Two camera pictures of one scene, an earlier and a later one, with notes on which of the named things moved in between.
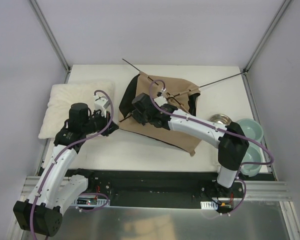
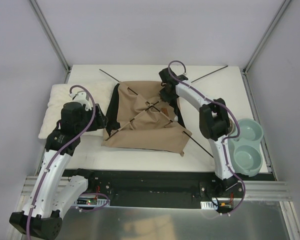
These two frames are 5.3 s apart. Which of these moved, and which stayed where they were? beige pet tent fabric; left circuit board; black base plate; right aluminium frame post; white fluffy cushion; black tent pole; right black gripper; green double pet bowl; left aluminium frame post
Moved: right black gripper; beige pet tent fabric; black tent pole
Stayed: right aluminium frame post; black base plate; left circuit board; left aluminium frame post; white fluffy cushion; green double pet bowl
